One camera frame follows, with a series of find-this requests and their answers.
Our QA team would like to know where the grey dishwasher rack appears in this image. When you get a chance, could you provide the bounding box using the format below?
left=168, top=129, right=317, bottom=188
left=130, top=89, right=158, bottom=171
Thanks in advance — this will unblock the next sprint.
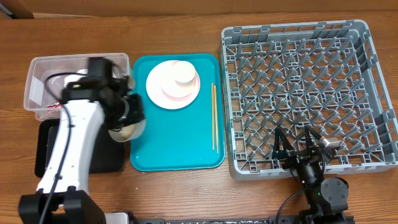
left=220, top=20, right=397, bottom=180

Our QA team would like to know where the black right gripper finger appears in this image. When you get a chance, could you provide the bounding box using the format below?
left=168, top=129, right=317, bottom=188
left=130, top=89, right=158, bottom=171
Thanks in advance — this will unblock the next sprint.
left=304, top=125, right=322, bottom=150
left=273, top=126, right=292, bottom=152

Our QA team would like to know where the pink bowl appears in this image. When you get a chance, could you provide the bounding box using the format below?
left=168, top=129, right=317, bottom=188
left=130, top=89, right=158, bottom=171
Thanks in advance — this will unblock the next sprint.
left=161, top=70, right=196, bottom=98

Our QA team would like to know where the red snack wrapper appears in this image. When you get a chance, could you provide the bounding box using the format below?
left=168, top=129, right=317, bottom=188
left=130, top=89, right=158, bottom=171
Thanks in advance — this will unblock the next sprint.
left=47, top=103, right=63, bottom=110

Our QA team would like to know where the cream cup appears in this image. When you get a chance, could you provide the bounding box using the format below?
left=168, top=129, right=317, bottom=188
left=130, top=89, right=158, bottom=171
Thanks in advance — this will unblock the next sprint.
left=172, top=61, right=196, bottom=85

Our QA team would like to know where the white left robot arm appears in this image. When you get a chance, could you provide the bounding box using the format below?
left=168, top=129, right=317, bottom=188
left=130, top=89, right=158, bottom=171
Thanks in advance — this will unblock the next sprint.
left=18, top=74, right=146, bottom=223

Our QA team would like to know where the bamboo chopstick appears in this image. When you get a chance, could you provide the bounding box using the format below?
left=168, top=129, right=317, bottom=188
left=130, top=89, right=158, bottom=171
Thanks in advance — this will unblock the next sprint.
left=211, top=83, right=215, bottom=151
left=213, top=84, right=220, bottom=154

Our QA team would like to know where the white napkin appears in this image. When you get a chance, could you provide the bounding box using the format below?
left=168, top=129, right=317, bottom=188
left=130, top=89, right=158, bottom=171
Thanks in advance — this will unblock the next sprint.
left=64, top=69, right=88, bottom=87

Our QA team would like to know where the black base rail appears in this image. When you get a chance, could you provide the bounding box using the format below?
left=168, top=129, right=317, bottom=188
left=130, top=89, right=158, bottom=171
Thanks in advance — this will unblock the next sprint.
left=129, top=215, right=355, bottom=224

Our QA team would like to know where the teal serving tray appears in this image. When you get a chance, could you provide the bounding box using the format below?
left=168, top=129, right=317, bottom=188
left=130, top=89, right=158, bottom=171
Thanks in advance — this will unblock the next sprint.
left=130, top=54, right=225, bottom=172

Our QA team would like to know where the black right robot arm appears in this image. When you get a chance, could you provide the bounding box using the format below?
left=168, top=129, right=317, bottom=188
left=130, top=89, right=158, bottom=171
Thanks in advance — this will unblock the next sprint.
left=269, top=125, right=354, bottom=223

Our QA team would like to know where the clear plastic bin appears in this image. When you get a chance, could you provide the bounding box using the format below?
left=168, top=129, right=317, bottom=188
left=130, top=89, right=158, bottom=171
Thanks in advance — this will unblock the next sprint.
left=24, top=53, right=132, bottom=121

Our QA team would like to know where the black flat tray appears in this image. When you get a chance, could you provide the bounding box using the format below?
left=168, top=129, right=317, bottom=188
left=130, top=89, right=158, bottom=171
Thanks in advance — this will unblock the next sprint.
left=34, top=119, right=125, bottom=178

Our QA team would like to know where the white round plate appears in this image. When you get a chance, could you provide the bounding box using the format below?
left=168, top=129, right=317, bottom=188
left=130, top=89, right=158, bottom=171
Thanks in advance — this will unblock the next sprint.
left=146, top=60, right=200, bottom=110

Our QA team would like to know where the white rice pile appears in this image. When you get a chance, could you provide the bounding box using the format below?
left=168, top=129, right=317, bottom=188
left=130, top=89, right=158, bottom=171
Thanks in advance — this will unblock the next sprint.
left=119, top=124, right=137, bottom=141

